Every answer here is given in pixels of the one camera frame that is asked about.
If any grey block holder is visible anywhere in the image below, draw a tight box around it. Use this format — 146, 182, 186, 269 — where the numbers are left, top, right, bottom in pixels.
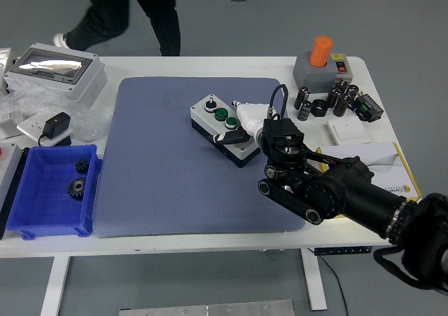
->
292, 51, 335, 95

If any clear crumpled plastic bag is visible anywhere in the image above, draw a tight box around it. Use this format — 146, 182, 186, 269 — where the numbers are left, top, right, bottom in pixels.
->
0, 81, 112, 142

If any black ring nut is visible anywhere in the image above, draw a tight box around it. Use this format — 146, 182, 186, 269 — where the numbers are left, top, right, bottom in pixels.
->
311, 99, 328, 117

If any white yellow cardboard box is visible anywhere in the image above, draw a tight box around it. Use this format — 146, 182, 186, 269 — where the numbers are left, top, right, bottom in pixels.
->
316, 141, 424, 221

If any person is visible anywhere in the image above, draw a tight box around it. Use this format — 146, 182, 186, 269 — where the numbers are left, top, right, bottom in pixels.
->
52, 0, 182, 57

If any grey push button control box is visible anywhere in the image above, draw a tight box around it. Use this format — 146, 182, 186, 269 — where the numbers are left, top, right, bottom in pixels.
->
190, 93, 262, 169

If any white socket plate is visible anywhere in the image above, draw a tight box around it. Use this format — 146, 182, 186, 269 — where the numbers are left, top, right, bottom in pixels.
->
16, 116, 74, 144

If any thin black cable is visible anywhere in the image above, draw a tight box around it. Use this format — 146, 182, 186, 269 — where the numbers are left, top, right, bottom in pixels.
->
307, 248, 349, 316

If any orange cylinder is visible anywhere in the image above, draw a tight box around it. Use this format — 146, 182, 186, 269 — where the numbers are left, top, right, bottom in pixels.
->
309, 36, 334, 69

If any grey enclosure with clear window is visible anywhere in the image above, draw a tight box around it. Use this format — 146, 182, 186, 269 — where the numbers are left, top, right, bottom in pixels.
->
3, 42, 108, 109

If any black power adapter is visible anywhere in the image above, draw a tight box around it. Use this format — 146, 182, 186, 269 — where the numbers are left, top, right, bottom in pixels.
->
37, 111, 72, 147

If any grey rocker switch box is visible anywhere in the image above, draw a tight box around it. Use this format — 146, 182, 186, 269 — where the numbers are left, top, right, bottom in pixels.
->
328, 53, 354, 84

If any silver foil bag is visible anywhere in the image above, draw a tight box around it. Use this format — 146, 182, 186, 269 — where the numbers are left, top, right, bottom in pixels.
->
0, 47, 18, 85

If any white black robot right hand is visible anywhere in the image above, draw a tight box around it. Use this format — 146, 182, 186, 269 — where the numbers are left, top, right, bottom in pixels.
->
212, 99, 272, 146

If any blue-grey table mat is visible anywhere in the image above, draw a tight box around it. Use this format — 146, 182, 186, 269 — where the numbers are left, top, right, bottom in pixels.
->
93, 76, 306, 239

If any blue plastic bin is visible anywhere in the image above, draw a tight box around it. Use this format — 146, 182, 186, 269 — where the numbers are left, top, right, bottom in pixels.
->
6, 144, 103, 240

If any black table height control panel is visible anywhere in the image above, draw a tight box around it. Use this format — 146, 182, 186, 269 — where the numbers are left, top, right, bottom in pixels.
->
314, 246, 372, 256

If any white table leg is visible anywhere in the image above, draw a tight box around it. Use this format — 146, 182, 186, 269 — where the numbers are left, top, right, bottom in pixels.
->
300, 249, 328, 311
40, 256, 71, 316

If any large black bevel gear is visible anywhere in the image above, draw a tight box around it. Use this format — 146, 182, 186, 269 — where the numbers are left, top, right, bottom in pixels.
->
66, 177, 88, 202

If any white wall switch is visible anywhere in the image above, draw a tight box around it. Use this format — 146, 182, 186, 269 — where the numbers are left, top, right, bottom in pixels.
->
327, 118, 372, 146

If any black module with green terminal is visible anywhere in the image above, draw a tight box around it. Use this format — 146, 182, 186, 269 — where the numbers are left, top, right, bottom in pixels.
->
351, 93, 385, 123

